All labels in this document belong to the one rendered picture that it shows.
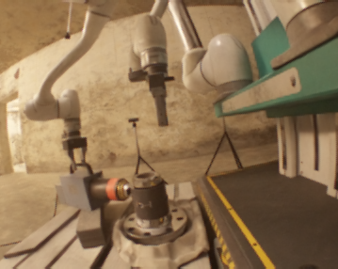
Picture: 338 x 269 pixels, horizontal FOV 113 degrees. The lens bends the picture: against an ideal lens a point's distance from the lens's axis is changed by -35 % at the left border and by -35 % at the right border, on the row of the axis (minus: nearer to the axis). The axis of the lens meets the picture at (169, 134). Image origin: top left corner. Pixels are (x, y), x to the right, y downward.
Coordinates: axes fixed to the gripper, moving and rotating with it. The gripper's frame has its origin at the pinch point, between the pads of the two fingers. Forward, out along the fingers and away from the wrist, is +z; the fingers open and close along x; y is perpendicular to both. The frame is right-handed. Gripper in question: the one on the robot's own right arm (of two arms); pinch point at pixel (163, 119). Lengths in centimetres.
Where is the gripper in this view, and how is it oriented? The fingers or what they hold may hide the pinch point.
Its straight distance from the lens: 53.9
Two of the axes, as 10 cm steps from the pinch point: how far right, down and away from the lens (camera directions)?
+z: 1.5, 9.9, 0.4
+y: 9.9, -1.5, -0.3
